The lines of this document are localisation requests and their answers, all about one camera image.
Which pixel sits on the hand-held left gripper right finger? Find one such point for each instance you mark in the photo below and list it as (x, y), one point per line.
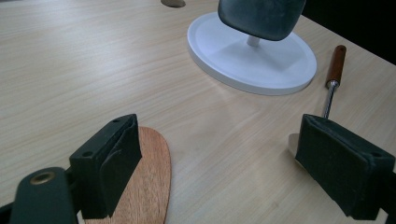
(339, 168)

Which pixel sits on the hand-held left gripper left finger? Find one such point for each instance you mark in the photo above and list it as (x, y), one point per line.
(106, 168)

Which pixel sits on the brown wooden oval board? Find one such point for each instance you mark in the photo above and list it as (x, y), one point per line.
(149, 180)

